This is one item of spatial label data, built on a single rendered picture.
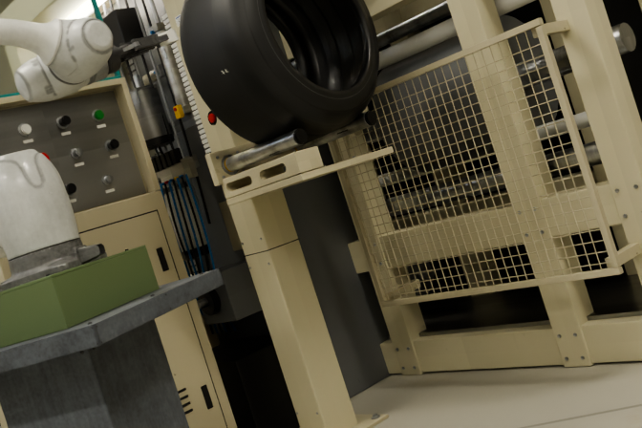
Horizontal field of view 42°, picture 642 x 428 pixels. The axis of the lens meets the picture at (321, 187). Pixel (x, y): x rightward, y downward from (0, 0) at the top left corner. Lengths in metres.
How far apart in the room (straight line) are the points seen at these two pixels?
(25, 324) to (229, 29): 0.93
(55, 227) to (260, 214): 0.90
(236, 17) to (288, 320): 0.95
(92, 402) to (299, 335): 1.00
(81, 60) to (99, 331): 0.60
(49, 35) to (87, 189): 0.86
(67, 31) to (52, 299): 0.56
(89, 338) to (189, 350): 1.12
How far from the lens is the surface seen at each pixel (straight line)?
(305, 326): 2.62
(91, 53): 1.83
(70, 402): 1.79
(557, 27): 2.38
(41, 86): 1.97
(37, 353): 1.63
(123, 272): 1.84
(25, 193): 1.82
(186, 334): 2.65
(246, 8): 2.21
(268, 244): 2.57
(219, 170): 2.49
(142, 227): 2.62
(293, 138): 2.24
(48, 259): 1.81
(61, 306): 1.66
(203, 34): 2.27
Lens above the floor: 0.76
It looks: level
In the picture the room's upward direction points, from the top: 18 degrees counter-clockwise
